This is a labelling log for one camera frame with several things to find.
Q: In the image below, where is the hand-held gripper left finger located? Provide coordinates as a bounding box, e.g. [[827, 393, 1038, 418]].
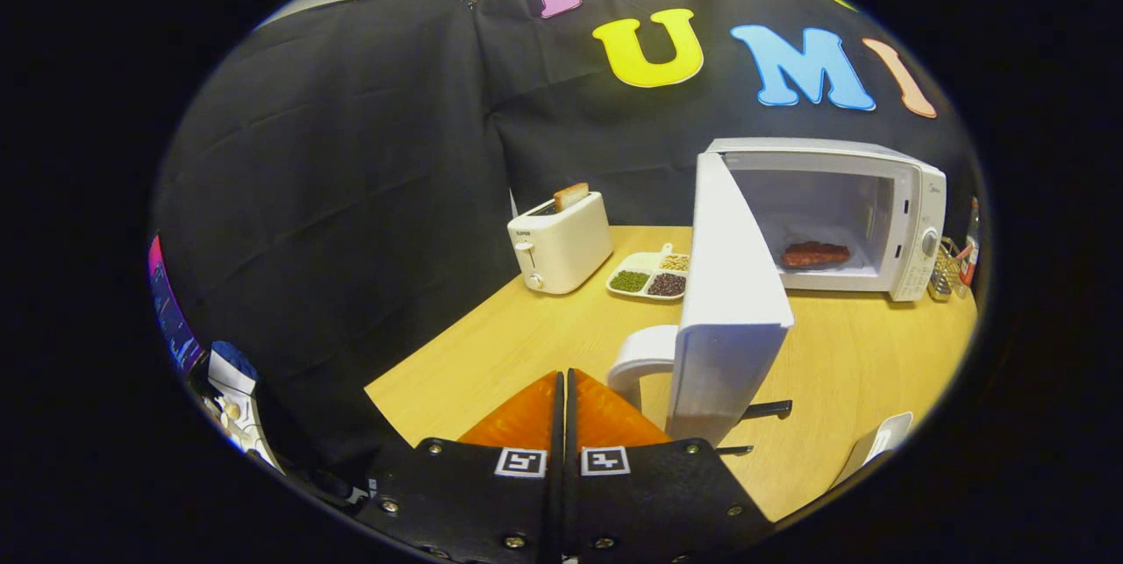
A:
[[355, 369, 565, 564]]

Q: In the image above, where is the small white ribbed tray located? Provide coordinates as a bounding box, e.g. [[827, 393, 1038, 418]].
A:
[[829, 411, 914, 490]]

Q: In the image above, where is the colourful display screen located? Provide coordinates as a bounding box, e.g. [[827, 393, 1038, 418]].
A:
[[147, 235, 204, 376]]

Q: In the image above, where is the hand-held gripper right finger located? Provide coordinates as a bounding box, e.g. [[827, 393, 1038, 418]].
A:
[[564, 368, 775, 564]]

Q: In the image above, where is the brown grilled meat piece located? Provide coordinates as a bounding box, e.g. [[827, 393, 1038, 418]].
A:
[[780, 240, 853, 270]]

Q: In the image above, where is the white bread toaster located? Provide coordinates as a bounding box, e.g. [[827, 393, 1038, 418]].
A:
[[507, 190, 614, 296]]

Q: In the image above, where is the metal wire basket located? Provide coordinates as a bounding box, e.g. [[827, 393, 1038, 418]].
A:
[[928, 237, 963, 302]]

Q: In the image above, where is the white toaster oven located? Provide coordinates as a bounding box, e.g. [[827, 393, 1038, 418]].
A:
[[607, 137, 948, 457]]

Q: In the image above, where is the white divided bean dish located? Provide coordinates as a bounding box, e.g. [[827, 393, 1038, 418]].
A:
[[606, 243, 694, 301]]

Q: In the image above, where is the blue and white object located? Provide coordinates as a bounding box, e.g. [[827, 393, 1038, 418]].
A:
[[207, 339, 259, 396]]

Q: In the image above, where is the clear plastic water bottle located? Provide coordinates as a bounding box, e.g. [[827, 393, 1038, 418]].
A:
[[958, 196, 981, 289]]

